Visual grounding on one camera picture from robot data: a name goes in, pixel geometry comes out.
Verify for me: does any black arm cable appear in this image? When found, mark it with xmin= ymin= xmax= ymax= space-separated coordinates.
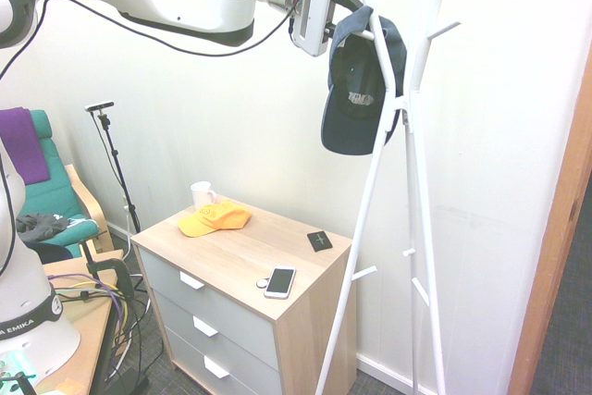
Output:
xmin=0 ymin=0 xmax=321 ymax=82

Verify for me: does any purple cable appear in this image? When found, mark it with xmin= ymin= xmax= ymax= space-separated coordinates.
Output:
xmin=97 ymin=284 xmax=130 ymax=325

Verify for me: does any black tripod stand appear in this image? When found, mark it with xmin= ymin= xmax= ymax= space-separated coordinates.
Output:
xmin=93 ymin=110 xmax=142 ymax=235

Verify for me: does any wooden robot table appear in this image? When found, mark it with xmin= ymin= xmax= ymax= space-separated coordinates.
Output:
xmin=27 ymin=249 xmax=127 ymax=395

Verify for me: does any white wooden coat rack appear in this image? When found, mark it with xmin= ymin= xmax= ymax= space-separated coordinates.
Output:
xmin=314 ymin=0 xmax=463 ymax=395

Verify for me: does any light wood drawer dresser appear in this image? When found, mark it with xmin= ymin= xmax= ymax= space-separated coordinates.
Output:
xmin=130 ymin=194 xmax=359 ymax=395

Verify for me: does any orange sticky note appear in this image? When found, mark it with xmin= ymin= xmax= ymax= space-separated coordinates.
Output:
xmin=57 ymin=376 xmax=85 ymax=395

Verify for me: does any white smartphone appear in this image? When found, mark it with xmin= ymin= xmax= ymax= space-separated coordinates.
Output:
xmin=264 ymin=265 xmax=298 ymax=300

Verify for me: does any grey crumpled garment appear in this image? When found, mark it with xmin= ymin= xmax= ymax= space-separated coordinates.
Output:
xmin=16 ymin=212 xmax=71 ymax=242

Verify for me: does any small black card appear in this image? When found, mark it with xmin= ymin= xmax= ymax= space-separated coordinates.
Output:
xmin=306 ymin=230 xmax=335 ymax=253

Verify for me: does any black metal table clamp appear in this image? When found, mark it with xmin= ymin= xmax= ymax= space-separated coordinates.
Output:
xmin=78 ymin=240 xmax=136 ymax=300

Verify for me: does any white ceramic mug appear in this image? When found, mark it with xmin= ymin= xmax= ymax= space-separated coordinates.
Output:
xmin=190 ymin=180 xmax=218 ymax=213

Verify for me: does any green cushioned armchair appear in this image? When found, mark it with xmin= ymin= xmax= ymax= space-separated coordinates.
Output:
xmin=17 ymin=109 xmax=115 ymax=263

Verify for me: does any yellow cable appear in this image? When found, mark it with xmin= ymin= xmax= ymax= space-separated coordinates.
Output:
xmin=48 ymin=278 xmax=127 ymax=337

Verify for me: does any navy blue baseball cap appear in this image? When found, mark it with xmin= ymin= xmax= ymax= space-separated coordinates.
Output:
xmin=320 ymin=5 xmax=409 ymax=156

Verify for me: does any brown wooden door frame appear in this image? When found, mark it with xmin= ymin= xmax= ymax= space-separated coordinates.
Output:
xmin=507 ymin=33 xmax=592 ymax=395

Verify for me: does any purple cloth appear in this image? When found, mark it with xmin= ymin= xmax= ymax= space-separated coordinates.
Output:
xmin=0 ymin=106 xmax=52 ymax=187

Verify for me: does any white drawer handle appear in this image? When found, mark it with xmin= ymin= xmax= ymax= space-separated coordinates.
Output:
xmin=203 ymin=355 xmax=231 ymax=380
xmin=179 ymin=271 xmax=206 ymax=291
xmin=191 ymin=315 xmax=220 ymax=339

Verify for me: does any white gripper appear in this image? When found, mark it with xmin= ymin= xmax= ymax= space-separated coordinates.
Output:
xmin=290 ymin=0 xmax=368 ymax=58

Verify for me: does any yellow smiley baseball cap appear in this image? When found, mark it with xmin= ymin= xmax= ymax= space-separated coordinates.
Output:
xmin=178 ymin=199 xmax=253 ymax=239

